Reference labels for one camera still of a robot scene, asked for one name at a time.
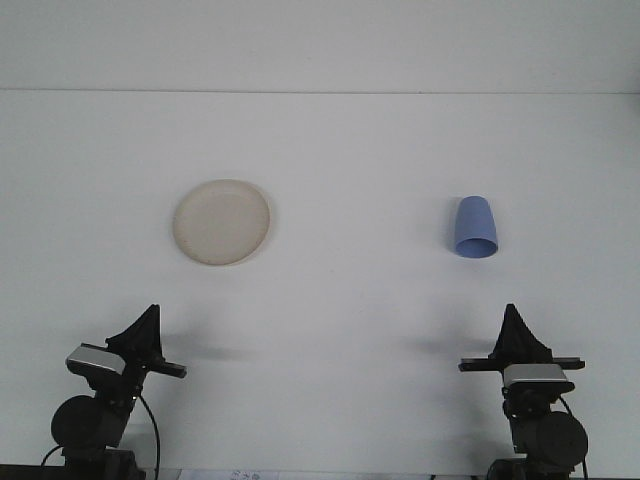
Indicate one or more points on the pale blue cup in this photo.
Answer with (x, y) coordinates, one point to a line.
(475, 220)

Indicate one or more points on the pale round plate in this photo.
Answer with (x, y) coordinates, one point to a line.
(222, 222)

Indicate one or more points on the white printed paper sheet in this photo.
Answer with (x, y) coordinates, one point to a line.
(240, 475)

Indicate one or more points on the black base platform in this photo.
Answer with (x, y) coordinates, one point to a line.
(20, 474)

